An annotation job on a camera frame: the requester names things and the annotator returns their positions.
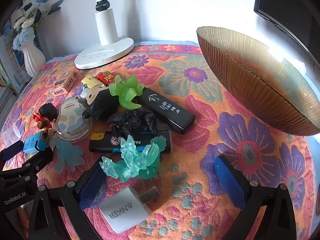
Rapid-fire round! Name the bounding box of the pale blue translucent figure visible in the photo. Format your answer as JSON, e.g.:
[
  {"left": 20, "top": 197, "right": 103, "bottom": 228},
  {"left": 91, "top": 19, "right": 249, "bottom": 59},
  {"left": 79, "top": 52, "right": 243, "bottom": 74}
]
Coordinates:
[{"left": 49, "top": 139, "right": 85, "bottom": 174}]

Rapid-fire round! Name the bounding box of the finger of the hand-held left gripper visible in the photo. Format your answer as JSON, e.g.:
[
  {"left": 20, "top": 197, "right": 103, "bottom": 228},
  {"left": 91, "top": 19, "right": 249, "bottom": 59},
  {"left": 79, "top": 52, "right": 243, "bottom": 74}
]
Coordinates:
[
  {"left": 0, "top": 140, "right": 24, "bottom": 162},
  {"left": 15, "top": 147, "right": 54, "bottom": 178}
]

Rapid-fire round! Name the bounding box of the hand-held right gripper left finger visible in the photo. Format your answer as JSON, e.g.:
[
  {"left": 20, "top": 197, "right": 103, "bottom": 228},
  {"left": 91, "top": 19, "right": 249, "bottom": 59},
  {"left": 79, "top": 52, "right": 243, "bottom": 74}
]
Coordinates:
[{"left": 27, "top": 156, "right": 108, "bottom": 240}]

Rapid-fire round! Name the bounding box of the teal translucent figure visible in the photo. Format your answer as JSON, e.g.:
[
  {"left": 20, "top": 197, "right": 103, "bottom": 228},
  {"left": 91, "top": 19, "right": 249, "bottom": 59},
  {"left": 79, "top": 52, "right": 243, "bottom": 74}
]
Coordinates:
[{"left": 99, "top": 135, "right": 167, "bottom": 183}]

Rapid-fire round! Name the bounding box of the red lighter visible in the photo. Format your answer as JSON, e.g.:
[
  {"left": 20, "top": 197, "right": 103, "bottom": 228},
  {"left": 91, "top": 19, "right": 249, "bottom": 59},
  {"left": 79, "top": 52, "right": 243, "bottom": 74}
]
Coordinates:
[{"left": 97, "top": 72, "right": 121, "bottom": 85}]

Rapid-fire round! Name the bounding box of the black penguin toy figure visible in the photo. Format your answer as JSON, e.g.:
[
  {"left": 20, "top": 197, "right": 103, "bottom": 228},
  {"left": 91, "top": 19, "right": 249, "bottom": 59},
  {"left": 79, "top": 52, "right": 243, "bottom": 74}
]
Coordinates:
[{"left": 79, "top": 85, "right": 120, "bottom": 120}]

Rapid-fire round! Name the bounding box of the bright green translucent figure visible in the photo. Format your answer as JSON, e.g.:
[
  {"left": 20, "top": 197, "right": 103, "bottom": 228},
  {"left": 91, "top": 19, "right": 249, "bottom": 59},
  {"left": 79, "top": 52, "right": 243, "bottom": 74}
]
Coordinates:
[{"left": 109, "top": 74, "right": 145, "bottom": 110}]

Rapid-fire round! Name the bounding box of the floral patterned tablecloth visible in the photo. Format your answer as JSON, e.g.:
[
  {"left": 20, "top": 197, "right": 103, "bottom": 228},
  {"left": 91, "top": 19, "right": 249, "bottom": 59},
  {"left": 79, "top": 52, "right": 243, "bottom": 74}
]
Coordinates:
[{"left": 0, "top": 41, "right": 320, "bottom": 240}]

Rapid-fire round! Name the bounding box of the white desk lamp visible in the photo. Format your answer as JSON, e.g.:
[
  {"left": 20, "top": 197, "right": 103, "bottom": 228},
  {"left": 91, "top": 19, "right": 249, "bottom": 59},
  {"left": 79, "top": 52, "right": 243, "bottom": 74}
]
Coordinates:
[{"left": 74, "top": 0, "right": 135, "bottom": 70}]

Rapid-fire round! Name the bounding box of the red doll figure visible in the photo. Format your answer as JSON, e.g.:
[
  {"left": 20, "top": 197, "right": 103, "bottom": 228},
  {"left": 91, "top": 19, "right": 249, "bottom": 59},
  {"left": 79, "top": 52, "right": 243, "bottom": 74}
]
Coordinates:
[{"left": 33, "top": 103, "right": 59, "bottom": 137}]

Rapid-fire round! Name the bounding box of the white ceramic vase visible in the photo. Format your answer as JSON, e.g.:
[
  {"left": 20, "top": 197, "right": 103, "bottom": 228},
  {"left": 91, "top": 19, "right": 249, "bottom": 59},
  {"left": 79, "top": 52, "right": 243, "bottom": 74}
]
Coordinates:
[{"left": 19, "top": 39, "right": 47, "bottom": 78}]

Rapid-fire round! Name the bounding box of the clear plastic piece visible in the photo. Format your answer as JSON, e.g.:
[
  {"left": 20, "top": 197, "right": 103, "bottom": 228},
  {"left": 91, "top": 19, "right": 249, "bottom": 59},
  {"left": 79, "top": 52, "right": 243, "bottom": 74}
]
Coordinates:
[{"left": 2, "top": 124, "right": 23, "bottom": 143}]

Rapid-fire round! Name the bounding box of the round clear plastic case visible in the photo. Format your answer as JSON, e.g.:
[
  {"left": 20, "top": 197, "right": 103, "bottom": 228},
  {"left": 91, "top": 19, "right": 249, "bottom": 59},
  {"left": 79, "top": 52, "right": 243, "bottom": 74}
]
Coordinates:
[{"left": 55, "top": 96, "right": 93, "bottom": 143}]

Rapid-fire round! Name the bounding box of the blue lighter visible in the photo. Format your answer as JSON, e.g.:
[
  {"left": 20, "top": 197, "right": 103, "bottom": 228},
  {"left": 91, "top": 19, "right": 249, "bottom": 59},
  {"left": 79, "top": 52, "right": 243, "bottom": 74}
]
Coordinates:
[{"left": 23, "top": 131, "right": 50, "bottom": 153}]

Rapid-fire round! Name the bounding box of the black scorpion toy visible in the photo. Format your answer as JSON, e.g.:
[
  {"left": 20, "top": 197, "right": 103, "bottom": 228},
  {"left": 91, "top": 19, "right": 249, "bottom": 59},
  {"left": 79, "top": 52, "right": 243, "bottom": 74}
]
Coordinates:
[{"left": 107, "top": 109, "right": 158, "bottom": 137}]

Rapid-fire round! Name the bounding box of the amber ribbed glass bowl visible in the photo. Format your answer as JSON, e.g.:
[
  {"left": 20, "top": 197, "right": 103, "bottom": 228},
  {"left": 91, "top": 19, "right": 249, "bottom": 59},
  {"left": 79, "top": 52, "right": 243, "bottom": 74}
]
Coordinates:
[{"left": 196, "top": 26, "right": 320, "bottom": 137}]

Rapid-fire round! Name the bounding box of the black flat screen television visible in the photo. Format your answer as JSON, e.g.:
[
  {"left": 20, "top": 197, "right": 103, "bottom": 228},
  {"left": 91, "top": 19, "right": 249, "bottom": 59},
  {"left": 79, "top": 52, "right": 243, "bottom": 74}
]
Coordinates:
[{"left": 254, "top": 0, "right": 320, "bottom": 65}]

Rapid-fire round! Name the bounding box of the large orange matchbox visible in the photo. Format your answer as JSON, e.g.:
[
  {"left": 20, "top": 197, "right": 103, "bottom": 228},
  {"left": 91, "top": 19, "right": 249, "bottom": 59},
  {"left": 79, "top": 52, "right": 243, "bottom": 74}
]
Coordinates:
[{"left": 62, "top": 70, "right": 78, "bottom": 92}]

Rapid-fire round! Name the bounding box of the black lighter with yellow end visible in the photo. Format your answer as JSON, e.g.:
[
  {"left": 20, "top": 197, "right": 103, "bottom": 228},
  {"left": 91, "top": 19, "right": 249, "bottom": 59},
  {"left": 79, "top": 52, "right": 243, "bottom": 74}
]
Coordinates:
[{"left": 89, "top": 130, "right": 173, "bottom": 154}]

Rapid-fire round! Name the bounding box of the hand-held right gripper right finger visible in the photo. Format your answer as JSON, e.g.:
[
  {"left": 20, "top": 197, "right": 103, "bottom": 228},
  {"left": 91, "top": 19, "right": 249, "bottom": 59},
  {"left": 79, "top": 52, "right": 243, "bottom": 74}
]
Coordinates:
[{"left": 214, "top": 154, "right": 297, "bottom": 240}]

